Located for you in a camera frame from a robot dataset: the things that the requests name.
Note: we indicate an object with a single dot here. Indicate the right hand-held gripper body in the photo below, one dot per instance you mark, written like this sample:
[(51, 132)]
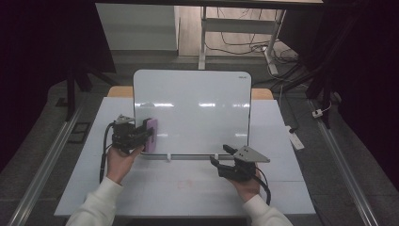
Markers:
[(244, 163)]

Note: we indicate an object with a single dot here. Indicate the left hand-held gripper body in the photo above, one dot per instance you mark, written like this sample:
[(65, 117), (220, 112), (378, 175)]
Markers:
[(124, 135)]

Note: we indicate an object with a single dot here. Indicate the white metal desk frame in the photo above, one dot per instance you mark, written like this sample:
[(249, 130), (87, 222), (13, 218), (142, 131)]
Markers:
[(238, 26)]

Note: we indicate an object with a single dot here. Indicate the white whiteboard foot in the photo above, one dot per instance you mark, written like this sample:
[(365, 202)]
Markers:
[(216, 156), (168, 157)]

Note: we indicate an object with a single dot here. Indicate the purple and black foam eraser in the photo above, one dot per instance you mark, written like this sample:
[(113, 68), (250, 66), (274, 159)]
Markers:
[(152, 139)]

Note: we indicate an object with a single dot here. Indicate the black metal frame stand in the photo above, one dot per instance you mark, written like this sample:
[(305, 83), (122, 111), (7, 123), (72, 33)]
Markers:
[(326, 81)]

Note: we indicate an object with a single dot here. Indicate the grey cabinet panel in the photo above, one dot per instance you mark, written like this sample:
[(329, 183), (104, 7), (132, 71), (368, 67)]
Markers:
[(138, 26)]

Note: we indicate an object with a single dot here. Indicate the black tripod stand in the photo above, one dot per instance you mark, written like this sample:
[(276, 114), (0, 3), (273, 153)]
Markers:
[(73, 88)]

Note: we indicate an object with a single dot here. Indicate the aluminium rail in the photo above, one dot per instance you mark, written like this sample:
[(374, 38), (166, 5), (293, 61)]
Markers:
[(44, 169), (345, 169)]

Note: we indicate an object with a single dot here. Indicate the wooden table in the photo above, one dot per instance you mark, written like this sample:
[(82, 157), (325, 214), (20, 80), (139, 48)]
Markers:
[(120, 91)]

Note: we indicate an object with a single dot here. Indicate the white whiteboard with black rim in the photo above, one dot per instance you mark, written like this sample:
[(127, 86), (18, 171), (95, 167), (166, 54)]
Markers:
[(194, 119)]

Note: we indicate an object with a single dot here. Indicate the person's right hand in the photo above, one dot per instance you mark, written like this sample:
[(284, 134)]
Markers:
[(247, 190)]

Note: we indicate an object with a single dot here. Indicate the small white plug adapter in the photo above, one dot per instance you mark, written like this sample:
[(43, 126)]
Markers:
[(317, 113)]

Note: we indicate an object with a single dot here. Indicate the person's left hand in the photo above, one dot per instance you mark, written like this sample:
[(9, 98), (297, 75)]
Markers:
[(120, 163)]

